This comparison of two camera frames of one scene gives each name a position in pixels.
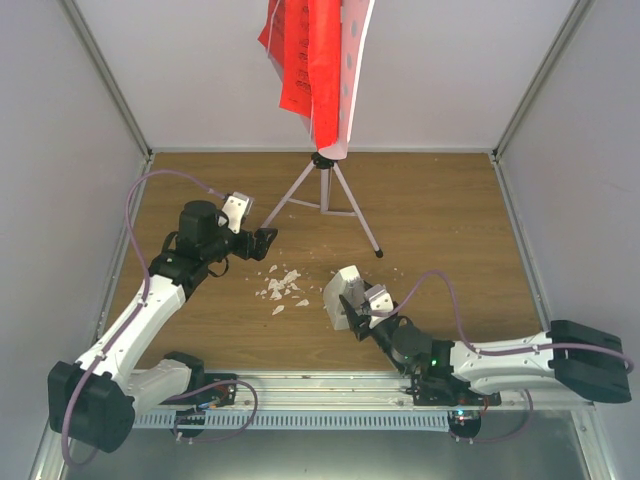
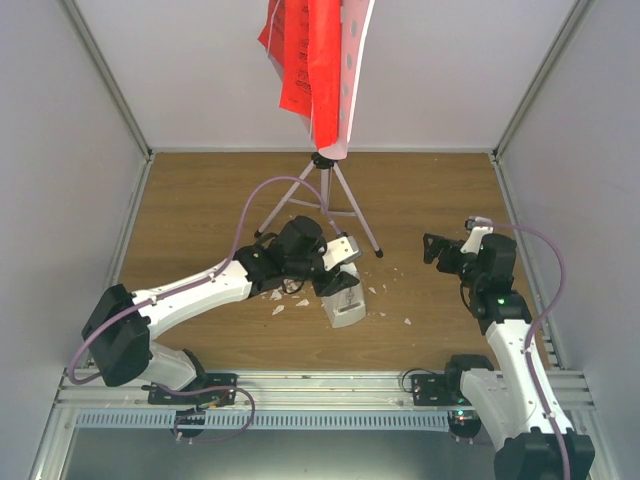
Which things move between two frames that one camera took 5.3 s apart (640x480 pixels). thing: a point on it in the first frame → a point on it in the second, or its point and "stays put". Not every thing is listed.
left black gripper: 261,246 → 334,283
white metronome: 349,284 stays put
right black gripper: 355,320 → 439,243
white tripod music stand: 322,184 stays put
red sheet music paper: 306,35 stays put
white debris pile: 281,287 stays put
